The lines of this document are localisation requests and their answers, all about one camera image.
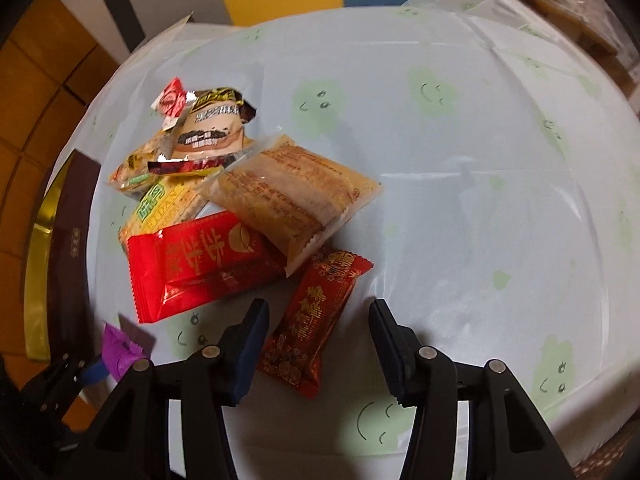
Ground red and white snack packet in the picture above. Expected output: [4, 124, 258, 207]
[151, 77, 198, 131]

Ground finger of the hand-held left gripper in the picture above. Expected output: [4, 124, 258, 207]
[30, 354, 108, 419]

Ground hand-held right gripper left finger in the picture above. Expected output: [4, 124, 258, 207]
[65, 299, 271, 480]

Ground purple candy wrapper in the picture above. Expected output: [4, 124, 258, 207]
[102, 324, 156, 378]

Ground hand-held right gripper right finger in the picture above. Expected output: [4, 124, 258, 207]
[368, 299, 576, 480]

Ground thin red and black packet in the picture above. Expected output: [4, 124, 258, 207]
[147, 152, 238, 177]

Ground translucent pastry packet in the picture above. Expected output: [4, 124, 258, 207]
[197, 135, 383, 278]

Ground orange-edged cracker packet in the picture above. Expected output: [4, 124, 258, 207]
[109, 132, 176, 193]

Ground wooden tray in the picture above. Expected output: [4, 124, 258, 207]
[520, 0, 626, 61]

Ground yellow and green cracker packet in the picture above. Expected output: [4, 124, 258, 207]
[119, 172, 221, 256]

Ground white tablecloth green faces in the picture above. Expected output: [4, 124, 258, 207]
[42, 5, 640, 471]

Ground dark red nut bar packet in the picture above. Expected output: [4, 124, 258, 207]
[256, 250, 375, 400]

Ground bright red snack packet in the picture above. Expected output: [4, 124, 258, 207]
[127, 211, 288, 324]

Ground brown gift box gold lining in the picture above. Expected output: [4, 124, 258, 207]
[22, 150, 103, 366]

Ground beige and gold sesame packet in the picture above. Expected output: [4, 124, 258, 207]
[170, 87, 258, 161]

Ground black chair back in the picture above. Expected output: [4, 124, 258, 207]
[96, 0, 151, 53]

